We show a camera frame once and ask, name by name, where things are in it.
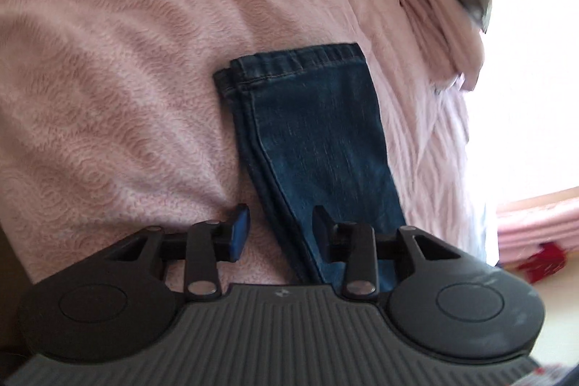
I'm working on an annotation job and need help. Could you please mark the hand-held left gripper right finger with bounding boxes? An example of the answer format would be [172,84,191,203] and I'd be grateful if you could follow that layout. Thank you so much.
[312,205,463,302]

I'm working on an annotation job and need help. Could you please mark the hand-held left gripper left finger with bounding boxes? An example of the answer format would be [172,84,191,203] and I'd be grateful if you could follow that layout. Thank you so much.
[106,204,251,302]

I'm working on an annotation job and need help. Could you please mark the dark blue denim pants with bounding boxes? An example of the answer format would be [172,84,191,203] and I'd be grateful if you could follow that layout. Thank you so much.
[214,42,409,294]

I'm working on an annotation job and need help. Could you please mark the pink textured blanket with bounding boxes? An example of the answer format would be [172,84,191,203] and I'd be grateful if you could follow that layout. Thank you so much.
[0,0,489,292]

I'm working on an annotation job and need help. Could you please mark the pink ruffled curtain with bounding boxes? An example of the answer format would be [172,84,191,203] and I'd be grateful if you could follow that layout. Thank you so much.
[450,0,579,266]

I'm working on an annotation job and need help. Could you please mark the red cloth item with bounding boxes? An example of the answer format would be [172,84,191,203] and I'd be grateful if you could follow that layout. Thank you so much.
[515,242,569,279]

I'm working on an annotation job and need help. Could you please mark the bright window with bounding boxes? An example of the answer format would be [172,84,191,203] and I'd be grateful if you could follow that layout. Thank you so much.
[464,0,579,210]

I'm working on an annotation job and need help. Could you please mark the pink folded quilt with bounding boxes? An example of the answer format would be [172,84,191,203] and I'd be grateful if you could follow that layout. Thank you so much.
[357,0,486,94]

